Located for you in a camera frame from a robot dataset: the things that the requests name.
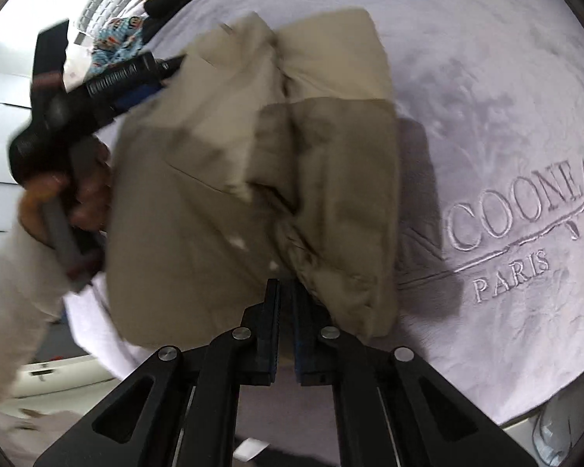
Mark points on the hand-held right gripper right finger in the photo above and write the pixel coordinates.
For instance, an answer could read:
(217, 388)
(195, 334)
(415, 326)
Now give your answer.
(304, 345)

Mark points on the white wardrobe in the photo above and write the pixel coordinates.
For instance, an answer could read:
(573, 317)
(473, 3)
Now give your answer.
(0, 121)

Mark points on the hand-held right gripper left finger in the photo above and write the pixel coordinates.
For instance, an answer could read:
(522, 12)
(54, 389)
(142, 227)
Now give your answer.
(267, 345)

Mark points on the lavender plush blanket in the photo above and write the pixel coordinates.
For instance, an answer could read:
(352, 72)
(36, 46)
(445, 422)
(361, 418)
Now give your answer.
(467, 107)

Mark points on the blue monkey print cloth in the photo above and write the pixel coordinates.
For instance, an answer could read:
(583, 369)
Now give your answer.
(121, 39)

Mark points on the person's left forearm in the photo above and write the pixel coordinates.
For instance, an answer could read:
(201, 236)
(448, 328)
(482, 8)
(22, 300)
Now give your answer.
(9, 301)

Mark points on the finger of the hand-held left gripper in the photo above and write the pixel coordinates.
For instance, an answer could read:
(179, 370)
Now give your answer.
(126, 75)
(51, 58)

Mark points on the person's left hand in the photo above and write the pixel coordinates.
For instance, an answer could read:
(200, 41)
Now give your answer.
(90, 189)

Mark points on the beige puffer jacket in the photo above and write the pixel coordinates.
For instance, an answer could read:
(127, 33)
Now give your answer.
(199, 204)

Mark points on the clear plastic item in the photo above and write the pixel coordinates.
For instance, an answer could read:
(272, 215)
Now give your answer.
(559, 433)

